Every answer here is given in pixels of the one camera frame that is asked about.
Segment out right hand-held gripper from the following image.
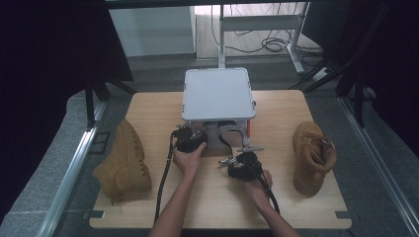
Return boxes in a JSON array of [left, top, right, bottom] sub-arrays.
[[226, 145, 265, 182]]

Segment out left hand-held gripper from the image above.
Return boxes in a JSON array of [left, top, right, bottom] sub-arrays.
[[172, 123, 210, 154]]

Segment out black sandal with silver strap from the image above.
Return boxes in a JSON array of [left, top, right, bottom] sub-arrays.
[[216, 120, 246, 167]]

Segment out grey shoe rack orange legs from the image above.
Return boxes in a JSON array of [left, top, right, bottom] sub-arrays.
[[181, 67, 258, 157]]

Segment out tan suede boot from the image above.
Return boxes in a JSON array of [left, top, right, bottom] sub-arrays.
[[92, 118, 153, 203], [292, 120, 338, 198]]

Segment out person's left hand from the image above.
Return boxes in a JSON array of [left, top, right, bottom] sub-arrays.
[[172, 141, 208, 179]]

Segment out person's right hand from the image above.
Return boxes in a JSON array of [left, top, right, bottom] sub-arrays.
[[244, 169, 275, 206]]

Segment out black tripod stand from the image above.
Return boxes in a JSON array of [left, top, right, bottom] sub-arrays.
[[83, 73, 137, 129], [288, 3, 396, 127]]

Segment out white power strip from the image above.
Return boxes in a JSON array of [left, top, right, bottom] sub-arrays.
[[310, 67, 329, 82]]

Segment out dark curtain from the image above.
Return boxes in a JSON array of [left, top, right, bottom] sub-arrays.
[[345, 0, 419, 156], [0, 0, 134, 215]]

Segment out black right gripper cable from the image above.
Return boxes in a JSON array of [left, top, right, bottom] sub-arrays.
[[250, 164, 281, 215]]

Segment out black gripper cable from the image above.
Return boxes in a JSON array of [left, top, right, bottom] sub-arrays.
[[250, 164, 281, 215], [153, 129, 177, 225]]

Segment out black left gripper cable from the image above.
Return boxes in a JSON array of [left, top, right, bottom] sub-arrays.
[[153, 129, 177, 225]]

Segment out aluminium rail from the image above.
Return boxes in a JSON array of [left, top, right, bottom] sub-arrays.
[[36, 100, 108, 237], [339, 97, 419, 236]]

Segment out black floor cables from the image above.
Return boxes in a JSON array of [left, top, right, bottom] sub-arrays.
[[210, 4, 325, 58]]

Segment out white desk frame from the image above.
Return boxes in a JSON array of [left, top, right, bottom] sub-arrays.
[[216, 2, 310, 75]]

